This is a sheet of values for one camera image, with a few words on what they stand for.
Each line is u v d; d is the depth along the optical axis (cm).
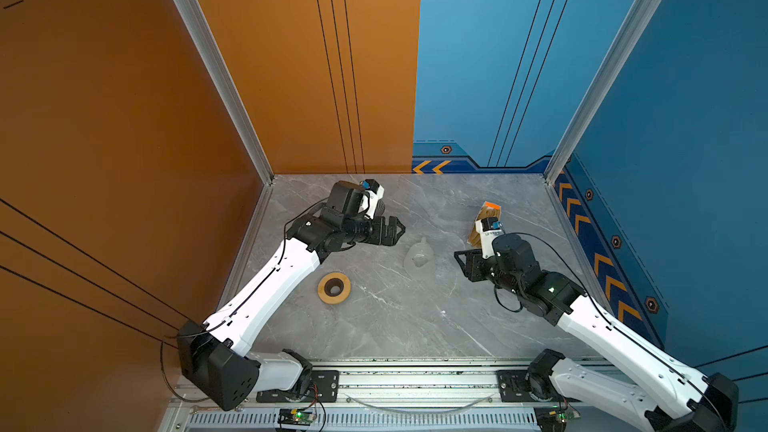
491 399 72
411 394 73
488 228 65
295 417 71
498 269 58
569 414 69
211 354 38
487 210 99
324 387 73
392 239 64
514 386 72
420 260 96
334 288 90
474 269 65
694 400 39
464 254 70
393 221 66
